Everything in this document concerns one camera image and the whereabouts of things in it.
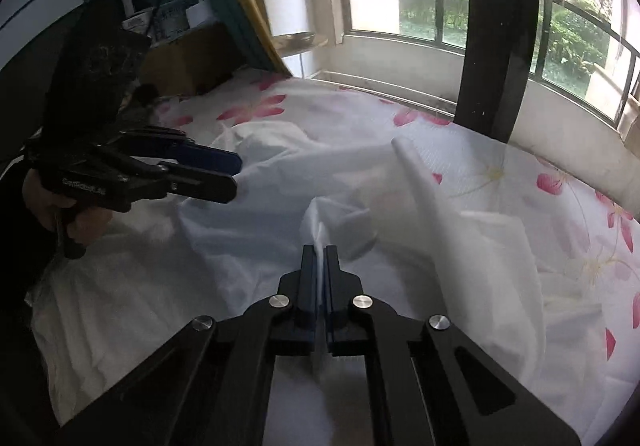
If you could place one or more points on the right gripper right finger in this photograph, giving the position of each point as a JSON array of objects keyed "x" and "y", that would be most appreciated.
[{"x": 428, "y": 382}]

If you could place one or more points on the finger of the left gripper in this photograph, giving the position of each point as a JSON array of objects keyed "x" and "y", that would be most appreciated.
[
  {"x": 168, "y": 143},
  {"x": 157, "y": 181}
]

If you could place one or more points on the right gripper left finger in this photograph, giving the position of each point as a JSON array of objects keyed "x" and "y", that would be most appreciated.
[{"x": 210, "y": 383}]

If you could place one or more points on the white large garment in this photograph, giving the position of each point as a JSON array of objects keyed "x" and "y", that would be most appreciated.
[{"x": 315, "y": 296}]

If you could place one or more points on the left hand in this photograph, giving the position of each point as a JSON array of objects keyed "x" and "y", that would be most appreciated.
[{"x": 84, "y": 226}]

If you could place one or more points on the brown wooden nightstand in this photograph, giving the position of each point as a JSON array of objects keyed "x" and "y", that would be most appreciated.
[{"x": 192, "y": 64}]

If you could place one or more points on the white blue carton box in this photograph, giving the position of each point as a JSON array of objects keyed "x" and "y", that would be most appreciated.
[{"x": 169, "y": 23}]

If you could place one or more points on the metal basin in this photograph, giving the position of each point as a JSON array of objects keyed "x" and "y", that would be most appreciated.
[{"x": 298, "y": 43}]

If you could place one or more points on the floral pink bed sheet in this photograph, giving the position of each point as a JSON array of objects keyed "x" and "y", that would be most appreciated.
[{"x": 540, "y": 269}]

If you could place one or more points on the cardboard box on balcony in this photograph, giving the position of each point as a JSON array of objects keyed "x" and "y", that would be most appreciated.
[{"x": 629, "y": 128}]

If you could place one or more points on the black balcony railing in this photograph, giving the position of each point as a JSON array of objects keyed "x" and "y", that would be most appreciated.
[{"x": 566, "y": 47}]

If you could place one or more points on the dark window frame pillar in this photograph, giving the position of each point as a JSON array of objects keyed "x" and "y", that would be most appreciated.
[{"x": 498, "y": 53}]

